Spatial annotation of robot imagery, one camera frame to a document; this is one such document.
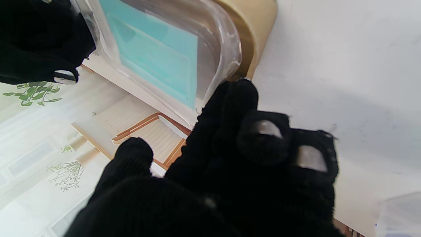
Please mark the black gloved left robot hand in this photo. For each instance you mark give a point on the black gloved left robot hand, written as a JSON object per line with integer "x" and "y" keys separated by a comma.
{"x": 230, "y": 191}

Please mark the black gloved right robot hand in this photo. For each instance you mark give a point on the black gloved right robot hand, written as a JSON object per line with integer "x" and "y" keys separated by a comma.
{"x": 36, "y": 39}

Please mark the clear lid with teal label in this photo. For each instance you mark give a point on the clear lid with teal label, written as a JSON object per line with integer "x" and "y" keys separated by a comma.
{"x": 158, "y": 52}

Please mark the brown paper food container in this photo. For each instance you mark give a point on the brown paper food container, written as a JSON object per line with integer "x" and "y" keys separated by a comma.
{"x": 260, "y": 29}

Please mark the printed room scene backdrop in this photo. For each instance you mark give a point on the printed room scene backdrop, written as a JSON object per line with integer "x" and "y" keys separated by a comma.
{"x": 49, "y": 148}

